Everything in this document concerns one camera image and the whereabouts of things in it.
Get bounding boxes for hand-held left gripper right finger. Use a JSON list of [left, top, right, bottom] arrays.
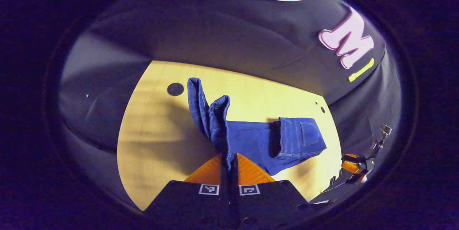
[[230, 153, 312, 230]]

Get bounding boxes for black backdrop cloth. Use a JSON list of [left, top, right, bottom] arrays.
[[57, 0, 403, 202]]

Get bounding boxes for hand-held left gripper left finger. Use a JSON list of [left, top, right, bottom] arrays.
[[143, 153, 230, 230]]

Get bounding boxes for blue denim jeans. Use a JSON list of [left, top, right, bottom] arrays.
[[187, 77, 327, 177]]

